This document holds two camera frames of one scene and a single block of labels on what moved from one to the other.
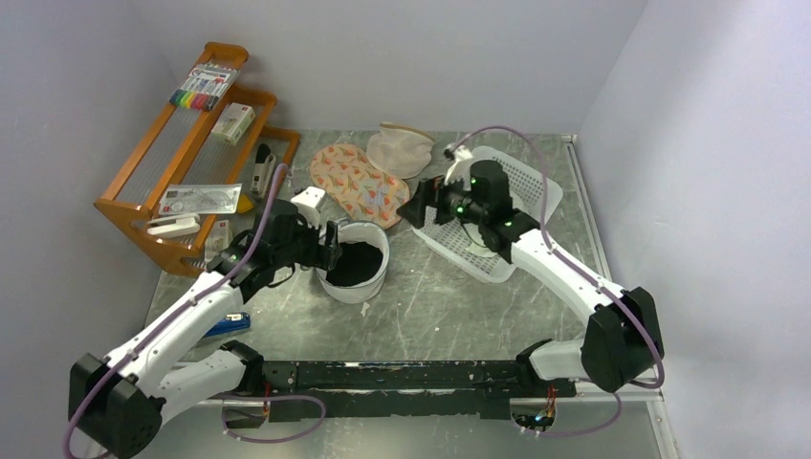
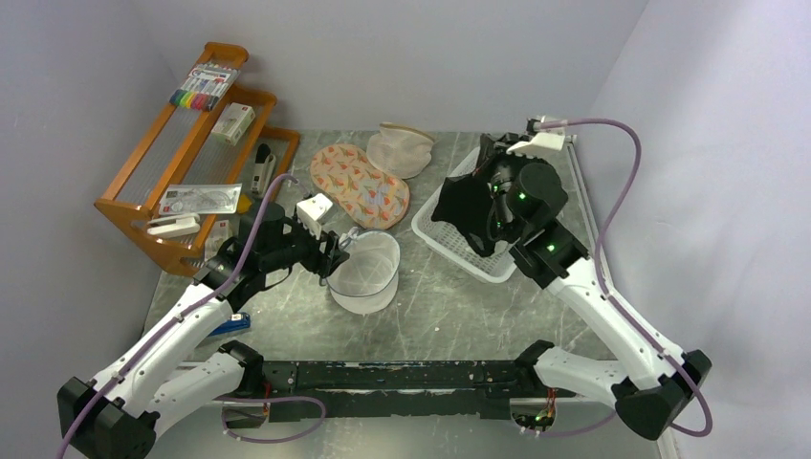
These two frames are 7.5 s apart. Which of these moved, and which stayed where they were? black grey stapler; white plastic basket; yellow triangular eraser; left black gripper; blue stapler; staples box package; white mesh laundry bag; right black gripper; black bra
Moved: white mesh laundry bag; black bra; right black gripper
Stayed: yellow triangular eraser; blue stapler; black grey stapler; left black gripper; white plastic basket; staples box package
